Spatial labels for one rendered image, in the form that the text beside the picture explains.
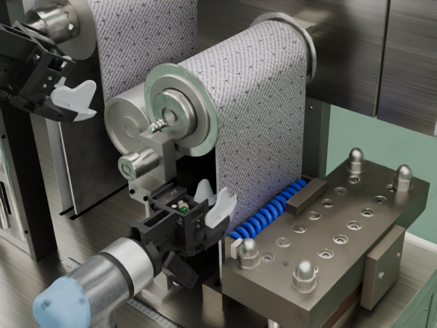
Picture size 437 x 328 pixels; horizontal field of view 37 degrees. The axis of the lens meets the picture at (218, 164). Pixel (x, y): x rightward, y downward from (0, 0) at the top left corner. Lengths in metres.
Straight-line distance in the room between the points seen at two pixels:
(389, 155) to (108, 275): 2.53
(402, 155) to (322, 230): 2.22
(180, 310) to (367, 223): 0.35
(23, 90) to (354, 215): 0.59
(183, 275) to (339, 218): 0.30
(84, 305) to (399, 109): 0.62
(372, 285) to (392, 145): 2.29
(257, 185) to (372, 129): 2.41
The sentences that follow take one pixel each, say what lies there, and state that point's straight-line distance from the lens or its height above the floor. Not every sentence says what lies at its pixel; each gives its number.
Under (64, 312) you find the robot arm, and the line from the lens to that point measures 0.82.
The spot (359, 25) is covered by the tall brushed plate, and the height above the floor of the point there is 1.30.
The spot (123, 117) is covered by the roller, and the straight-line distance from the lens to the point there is 1.08.
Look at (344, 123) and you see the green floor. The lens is 3.51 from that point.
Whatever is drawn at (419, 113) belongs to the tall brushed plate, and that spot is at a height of 1.18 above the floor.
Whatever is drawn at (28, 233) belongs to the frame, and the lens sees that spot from 1.24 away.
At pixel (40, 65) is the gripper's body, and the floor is 1.40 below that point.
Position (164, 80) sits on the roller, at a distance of 0.96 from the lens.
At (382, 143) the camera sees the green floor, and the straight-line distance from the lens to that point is 3.36.
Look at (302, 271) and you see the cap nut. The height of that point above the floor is 1.07.
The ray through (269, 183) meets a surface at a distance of 1.13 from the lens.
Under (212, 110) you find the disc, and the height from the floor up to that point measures 1.27.
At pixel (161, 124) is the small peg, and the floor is 1.24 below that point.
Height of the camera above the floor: 1.71
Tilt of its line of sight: 33 degrees down
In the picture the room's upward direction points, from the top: 2 degrees counter-clockwise
